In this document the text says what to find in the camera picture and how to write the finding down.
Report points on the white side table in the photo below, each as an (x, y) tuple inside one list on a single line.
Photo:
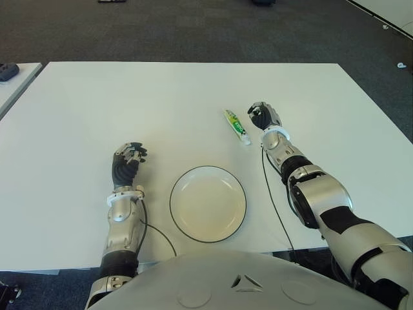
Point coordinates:
[(19, 84)]

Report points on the dark chair base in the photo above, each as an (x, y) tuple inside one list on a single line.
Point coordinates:
[(263, 2)]

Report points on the black handheld controller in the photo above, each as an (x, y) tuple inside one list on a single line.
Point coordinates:
[(8, 71)]

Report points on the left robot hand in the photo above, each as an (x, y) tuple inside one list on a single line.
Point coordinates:
[(124, 171)]

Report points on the small white floor object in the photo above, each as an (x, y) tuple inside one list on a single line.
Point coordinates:
[(400, 65)]

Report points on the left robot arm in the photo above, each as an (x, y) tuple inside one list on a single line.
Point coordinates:
[(122, 226)]

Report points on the black device under table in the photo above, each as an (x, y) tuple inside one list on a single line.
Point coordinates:
[(8, 292)]

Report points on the grey robot torso shell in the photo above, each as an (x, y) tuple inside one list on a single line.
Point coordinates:
[(242, 284)]

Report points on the white background desk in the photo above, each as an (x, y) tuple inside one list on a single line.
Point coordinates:
[(393, 13)]

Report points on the green white toothpaste tube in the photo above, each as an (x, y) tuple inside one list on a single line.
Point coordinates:
[(237, 126)]

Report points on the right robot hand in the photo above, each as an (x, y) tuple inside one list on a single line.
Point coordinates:
[(263, 117)]

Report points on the white plate black rim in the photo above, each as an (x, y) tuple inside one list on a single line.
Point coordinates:
[(208, 206)]

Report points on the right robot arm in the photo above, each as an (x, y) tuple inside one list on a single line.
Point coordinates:
[(322, 197)]

